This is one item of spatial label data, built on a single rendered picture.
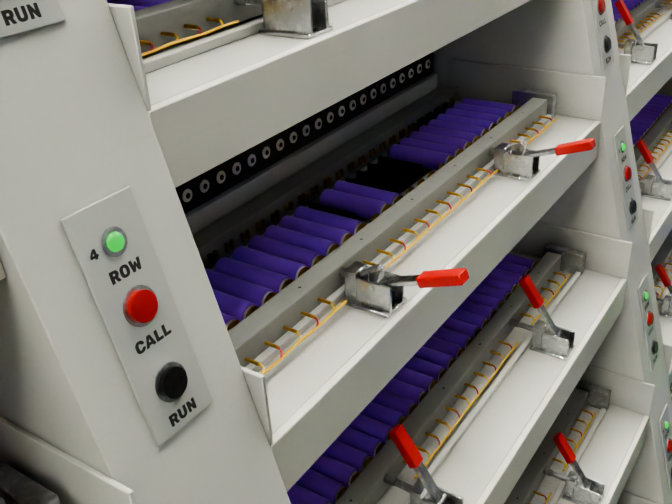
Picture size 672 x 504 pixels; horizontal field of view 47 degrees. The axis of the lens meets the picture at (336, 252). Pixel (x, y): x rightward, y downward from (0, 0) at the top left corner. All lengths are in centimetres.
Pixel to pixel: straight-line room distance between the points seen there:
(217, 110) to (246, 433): 18
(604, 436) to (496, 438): 33
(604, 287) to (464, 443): 33
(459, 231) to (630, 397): 49
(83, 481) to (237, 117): 21
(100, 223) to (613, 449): 80
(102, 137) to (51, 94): 3
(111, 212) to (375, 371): 24
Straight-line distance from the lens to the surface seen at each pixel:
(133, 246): 38
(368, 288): 56
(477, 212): 70
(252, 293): 56
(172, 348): 40
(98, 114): 38
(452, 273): 52
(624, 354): 107
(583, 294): 96
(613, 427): 108
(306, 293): 55
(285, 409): 48
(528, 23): 94
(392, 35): 58
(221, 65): 46
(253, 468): 45
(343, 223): 65
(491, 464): 73
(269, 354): 52
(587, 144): 74
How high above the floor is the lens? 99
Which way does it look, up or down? 20 degrees down
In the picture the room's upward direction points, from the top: 17 degrees counter-clockwise
